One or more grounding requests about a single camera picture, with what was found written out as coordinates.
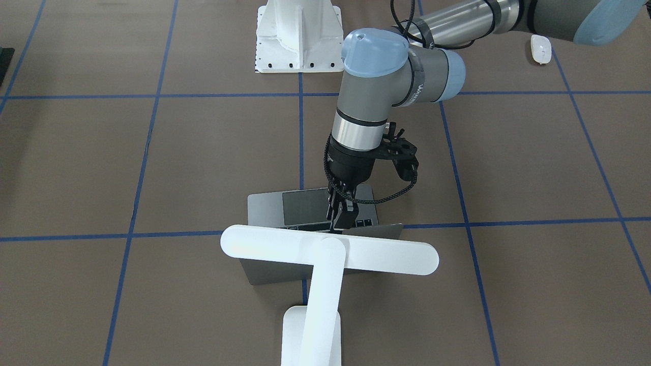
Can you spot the white desk lamp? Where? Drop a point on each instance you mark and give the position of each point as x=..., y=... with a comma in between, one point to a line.
x=312, y=333

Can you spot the black mouse pad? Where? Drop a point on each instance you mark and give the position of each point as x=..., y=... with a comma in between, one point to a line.
x=6, y=57

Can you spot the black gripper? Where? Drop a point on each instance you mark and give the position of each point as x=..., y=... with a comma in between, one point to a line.
x=350, y=168

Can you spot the white computer mouse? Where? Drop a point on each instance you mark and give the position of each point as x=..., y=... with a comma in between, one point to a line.
x=541, y=49

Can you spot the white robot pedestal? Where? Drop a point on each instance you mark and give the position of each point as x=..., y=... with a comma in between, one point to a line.
x=298, y=37

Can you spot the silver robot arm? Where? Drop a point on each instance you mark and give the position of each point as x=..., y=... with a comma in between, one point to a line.
x=417, y=61

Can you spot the grey laptop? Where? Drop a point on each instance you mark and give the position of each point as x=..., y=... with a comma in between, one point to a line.
x=302, y=210

